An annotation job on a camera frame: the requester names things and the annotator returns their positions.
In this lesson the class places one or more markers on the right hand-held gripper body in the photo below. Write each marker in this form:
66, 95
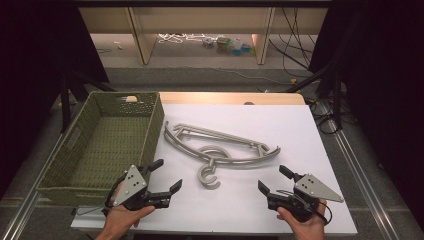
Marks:
313, 188

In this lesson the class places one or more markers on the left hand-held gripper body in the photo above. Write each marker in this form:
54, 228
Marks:
133, 186

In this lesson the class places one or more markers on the grey plastic clothes hanger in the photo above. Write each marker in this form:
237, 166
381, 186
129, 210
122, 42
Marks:
240, 163
216, 149

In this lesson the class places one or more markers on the green woven basket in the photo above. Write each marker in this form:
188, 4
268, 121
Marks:
110, 140

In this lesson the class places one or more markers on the person's left hand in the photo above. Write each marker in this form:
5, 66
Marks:
121, 220

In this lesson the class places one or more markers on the person's right hand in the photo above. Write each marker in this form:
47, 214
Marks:
308, 226

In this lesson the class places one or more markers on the white board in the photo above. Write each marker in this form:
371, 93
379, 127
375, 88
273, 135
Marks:
233, 206

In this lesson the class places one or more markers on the black metal stand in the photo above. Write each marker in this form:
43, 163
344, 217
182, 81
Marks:
336, 96
65, 100

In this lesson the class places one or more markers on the yellow plug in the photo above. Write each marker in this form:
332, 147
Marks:
293, 80

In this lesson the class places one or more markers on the wooden table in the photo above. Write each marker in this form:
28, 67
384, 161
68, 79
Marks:
226, 98

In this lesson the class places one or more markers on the black curtain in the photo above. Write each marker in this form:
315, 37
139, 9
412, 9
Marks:
383, 83
36, 66

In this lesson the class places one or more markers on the heap of colourful toys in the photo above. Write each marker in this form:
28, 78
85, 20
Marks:
230, 45

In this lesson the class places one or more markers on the light wooden shelf unit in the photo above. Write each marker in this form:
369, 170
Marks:
203, 20

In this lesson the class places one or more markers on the aluminium rail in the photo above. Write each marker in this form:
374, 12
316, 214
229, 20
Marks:
23, 213
360, 173

